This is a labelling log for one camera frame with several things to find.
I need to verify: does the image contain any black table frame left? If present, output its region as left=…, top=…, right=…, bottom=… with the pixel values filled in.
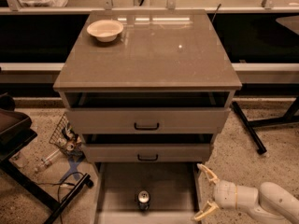
left=0, top=93, right=93, bottom=224

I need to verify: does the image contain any white paper bowl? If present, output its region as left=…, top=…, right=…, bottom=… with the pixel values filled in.
left=87, top=20, right=123, bottom=42

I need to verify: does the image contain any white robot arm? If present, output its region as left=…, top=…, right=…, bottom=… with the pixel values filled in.
left=192, top=164, right=299, bottom=224

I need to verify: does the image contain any pepsi can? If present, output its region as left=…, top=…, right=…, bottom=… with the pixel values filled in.
left=137, top=190, right=150, bottom=211

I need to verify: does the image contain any grey drawer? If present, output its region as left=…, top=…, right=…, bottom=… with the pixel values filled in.
left=82, top=144, right=212, bottom=162
left=93, top=162, right=199, bottom=224
left=65, top=108, right=230, bottom=134

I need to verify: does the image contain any black table leg right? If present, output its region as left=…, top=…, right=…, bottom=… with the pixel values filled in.
left=232, top=97, right=299, bottom=155

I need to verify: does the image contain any clear plastic bottle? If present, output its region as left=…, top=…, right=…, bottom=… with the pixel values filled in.
left=35, top=149, right=61, bottom=173

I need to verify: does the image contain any black cable on floor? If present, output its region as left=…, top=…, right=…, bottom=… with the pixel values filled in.
left=34, top=171, right=86, bottom=224

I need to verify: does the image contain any top grey drawer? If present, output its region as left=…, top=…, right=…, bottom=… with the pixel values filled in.
left=65, top=108, right=230, bottom=134

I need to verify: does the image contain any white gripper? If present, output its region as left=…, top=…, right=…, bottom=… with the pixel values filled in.
left=192, top=163, right=237, bottom=221

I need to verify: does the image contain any wire basket with items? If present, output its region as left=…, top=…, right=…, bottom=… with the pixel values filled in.
left=50, top=114, right=83, bottom=157

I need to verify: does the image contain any middle grey drawer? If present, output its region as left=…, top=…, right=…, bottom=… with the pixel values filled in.
left=82, top=144, right=212, bottom=162

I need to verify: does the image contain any blue tape cross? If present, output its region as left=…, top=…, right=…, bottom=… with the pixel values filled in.
left=59, top=156, right=85, bottom=183

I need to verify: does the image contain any bottom grey drawer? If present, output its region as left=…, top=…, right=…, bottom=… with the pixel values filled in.
left=93, top=162, right=199, bottom=224

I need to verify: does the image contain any grey drawer cabinet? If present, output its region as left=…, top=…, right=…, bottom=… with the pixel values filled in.
left=52, top=8, right=243, bottom=173

